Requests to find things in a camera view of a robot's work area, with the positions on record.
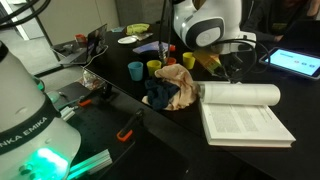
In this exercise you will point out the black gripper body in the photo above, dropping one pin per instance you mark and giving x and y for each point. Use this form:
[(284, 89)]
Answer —
[(233, 67)]

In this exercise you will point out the beige and white book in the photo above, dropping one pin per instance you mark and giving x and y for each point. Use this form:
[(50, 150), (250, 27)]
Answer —
[(240, 115)]

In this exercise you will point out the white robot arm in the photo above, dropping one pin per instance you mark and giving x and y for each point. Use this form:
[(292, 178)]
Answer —
[(212, 31)]

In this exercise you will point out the purple UIST book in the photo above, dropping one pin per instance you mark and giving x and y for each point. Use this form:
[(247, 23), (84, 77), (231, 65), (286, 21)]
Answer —
[(153, 46)]

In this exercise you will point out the open laptop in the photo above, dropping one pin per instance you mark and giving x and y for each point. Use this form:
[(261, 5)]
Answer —
[(80, 52)]

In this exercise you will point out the beige cloth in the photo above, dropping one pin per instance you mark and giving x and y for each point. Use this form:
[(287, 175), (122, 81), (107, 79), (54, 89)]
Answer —
[(180, 76)]

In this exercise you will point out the orange plastic cup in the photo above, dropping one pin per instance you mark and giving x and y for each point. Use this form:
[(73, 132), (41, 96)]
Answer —
[(170, 61)]

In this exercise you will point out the small red-orange object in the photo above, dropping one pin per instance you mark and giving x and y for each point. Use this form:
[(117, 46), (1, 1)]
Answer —
[(172, 48)]

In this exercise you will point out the tablet with lit screen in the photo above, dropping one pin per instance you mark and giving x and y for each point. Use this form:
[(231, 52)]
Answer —
[(298, 63)]

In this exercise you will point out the seated person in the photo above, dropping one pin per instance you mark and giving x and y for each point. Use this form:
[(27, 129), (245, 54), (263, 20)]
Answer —
[(270, 20)]

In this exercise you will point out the navy blue cloth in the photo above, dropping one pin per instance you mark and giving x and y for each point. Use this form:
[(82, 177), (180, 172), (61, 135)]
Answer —
[(159, 93)]

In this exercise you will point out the yellow-green plastic cup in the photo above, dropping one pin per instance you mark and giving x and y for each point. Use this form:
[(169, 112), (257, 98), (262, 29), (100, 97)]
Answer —
[(152, 66)]

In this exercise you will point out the blue plastic cup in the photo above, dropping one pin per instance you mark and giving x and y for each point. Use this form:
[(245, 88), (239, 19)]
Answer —
[(136, 70)]

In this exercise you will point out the yellow-green cloth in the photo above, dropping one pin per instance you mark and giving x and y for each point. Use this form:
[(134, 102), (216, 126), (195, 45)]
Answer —
[(136, 28)]

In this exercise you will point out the white plate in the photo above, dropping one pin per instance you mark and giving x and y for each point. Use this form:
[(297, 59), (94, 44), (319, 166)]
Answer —
[(127, 40)]

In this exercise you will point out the black perforated mounting board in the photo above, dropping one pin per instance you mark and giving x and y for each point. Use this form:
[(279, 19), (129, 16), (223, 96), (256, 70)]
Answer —
[(142, 157)]

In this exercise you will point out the red cup on side table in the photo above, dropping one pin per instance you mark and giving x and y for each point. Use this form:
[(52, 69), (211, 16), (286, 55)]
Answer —
[(80, 38)]

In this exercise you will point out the small orange clamp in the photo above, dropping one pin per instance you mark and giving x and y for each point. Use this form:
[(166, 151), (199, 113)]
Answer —
[(100, 93)]

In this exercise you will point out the yellow wrist camera box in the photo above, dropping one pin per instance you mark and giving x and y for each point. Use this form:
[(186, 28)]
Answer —
[(209, 60)]

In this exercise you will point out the black orange-handled clamp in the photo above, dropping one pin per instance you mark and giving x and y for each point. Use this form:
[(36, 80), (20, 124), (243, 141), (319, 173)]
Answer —
[(124, 134)]

